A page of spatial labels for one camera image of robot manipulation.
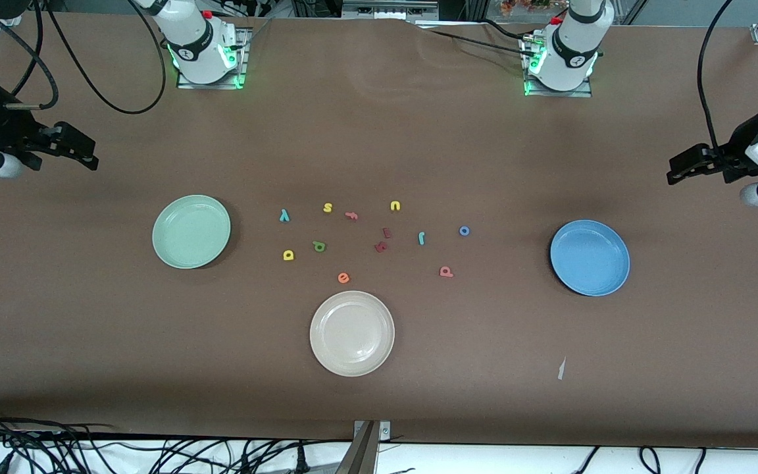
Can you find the small grey paper scrap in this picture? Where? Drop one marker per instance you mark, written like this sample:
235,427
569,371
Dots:
561,370

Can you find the salmon foam letter p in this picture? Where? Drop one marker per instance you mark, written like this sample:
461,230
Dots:
445,271

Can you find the grey box behind table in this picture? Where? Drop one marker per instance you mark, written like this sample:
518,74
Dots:
389,8

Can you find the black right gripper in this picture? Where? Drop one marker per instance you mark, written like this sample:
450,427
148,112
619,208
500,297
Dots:
5,128

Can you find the blue plate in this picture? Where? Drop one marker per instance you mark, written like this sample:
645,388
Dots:
589,258

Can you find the beige plate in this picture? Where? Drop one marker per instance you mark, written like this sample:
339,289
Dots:
352,334

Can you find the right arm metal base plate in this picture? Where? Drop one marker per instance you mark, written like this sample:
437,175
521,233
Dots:
237,72

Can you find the grey metal table bracket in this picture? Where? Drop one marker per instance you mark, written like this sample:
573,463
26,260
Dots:
384,431

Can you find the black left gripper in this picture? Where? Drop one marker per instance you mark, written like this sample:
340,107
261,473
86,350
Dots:
737,146

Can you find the grey metal pole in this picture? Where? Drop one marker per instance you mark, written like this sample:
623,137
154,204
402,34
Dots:
359,455

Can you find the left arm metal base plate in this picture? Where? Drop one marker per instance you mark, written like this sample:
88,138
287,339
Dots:
586,91

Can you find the orange artificial flowers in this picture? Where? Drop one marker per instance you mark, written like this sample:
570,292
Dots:
524,5

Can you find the pale green plate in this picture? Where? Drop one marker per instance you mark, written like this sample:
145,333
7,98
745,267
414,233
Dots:
191,232

